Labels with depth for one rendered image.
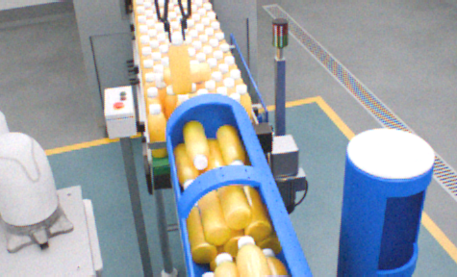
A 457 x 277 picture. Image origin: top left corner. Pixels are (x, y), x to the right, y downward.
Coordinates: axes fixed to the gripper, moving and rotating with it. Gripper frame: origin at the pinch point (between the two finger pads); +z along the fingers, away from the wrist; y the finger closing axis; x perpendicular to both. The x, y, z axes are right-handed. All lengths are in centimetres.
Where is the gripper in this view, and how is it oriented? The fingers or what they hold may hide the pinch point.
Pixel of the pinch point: (175, 30)
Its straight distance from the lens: 195.7
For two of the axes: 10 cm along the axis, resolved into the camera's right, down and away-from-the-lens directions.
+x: -2.2, -5.5, 8.1
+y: 9.7, -1.7, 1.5
